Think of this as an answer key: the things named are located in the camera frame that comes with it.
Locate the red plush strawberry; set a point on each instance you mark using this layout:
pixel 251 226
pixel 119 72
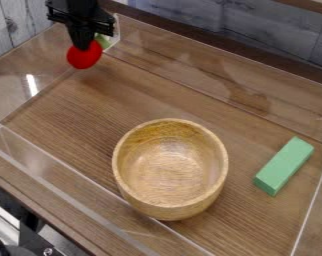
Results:
pixel 83 59

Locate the clear acrylic tray walls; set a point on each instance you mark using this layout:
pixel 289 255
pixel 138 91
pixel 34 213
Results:
pixel 64 116

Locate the black metal stand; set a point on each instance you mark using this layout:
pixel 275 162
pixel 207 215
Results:
pixel 30 238

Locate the light wooden bowl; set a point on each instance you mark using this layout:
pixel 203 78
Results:
pixel 170 165

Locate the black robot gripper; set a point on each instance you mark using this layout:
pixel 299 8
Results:
pixel 86 14

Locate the green rectangular block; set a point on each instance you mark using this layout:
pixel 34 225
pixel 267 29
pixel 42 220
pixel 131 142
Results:
pixel 281 168

